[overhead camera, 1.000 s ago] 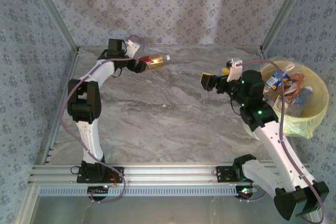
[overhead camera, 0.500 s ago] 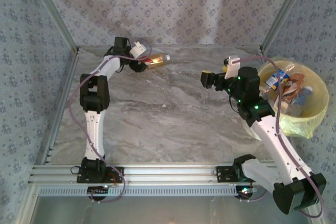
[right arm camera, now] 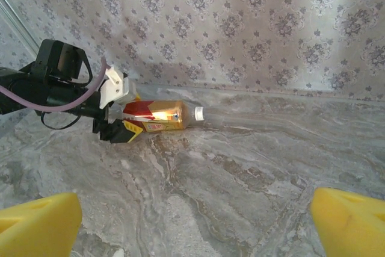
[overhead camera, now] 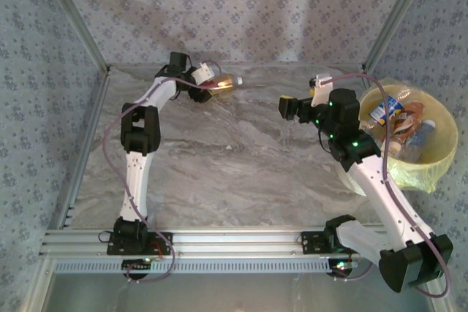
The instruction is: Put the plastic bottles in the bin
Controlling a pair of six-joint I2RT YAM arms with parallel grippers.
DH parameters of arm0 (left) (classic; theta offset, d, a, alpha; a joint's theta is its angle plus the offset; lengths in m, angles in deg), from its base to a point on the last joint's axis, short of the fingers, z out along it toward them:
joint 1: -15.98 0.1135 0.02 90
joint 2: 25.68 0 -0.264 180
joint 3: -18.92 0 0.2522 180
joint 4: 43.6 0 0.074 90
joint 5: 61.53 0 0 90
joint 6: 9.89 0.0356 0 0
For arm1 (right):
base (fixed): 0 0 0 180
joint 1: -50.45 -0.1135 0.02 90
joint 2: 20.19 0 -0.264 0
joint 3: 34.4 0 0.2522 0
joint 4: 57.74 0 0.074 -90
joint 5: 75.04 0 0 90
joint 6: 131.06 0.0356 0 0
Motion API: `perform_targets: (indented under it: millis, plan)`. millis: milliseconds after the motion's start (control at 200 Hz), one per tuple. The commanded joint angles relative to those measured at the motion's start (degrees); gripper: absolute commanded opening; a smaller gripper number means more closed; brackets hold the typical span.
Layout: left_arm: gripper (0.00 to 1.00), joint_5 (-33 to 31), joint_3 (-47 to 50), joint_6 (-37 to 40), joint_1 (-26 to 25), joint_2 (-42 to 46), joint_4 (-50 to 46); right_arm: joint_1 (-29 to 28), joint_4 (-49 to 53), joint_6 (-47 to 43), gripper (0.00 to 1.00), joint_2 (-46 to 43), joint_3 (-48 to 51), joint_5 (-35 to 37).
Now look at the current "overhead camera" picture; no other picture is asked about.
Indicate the red and gold label bottle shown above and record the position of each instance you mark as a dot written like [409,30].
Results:
[226,83]

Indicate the brown Nescafe bottle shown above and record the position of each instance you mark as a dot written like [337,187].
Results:
[406,120]

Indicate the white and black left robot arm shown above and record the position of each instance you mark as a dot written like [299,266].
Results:
[135,180]

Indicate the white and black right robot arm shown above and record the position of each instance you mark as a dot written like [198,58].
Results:
[380,191]

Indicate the white bin with yellow liner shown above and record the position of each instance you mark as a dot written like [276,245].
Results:
[444,158]

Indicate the black controller board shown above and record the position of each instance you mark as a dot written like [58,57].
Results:
[137,264]
[342,265]

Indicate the grey metal sheet panel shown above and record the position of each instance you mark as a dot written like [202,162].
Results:
[234,293]

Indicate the aluminium frame post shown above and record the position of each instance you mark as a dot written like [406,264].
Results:
[75,16]
[396,16]

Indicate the aluminium side floor rail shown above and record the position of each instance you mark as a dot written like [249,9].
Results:
[83,151]

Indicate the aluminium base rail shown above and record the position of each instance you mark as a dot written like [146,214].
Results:
[234,242]

